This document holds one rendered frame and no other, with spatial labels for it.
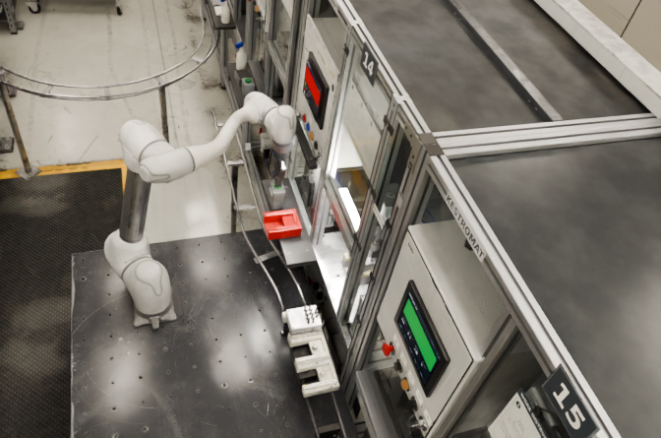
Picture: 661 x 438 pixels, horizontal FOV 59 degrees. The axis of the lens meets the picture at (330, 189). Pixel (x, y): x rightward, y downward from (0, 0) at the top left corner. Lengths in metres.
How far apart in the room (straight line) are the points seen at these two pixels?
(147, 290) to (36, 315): 1.23
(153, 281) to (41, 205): 1.81
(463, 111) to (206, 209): 2.61
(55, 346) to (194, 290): 1.01
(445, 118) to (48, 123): 3.64
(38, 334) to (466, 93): 2.65
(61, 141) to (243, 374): 2.65
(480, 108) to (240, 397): 1.49
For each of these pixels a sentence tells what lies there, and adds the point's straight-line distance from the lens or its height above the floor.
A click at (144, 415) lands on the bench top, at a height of 0.68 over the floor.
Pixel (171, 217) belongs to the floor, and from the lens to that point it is 3.99.
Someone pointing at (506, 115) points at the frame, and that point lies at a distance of 1.76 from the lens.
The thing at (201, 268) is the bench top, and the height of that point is 0.68.
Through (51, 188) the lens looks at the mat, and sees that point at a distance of 4.29.
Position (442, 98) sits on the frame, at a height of 2.01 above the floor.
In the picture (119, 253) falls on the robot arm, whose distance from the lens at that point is 2.63.
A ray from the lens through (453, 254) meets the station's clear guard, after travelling 1.49.
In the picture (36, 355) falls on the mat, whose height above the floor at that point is 0.01.
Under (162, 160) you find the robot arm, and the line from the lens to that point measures 2.18.
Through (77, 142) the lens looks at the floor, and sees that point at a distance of 4.62.
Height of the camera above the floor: 2.96
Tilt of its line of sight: 44 degrees down
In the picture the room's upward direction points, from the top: 11 degrees clockwise
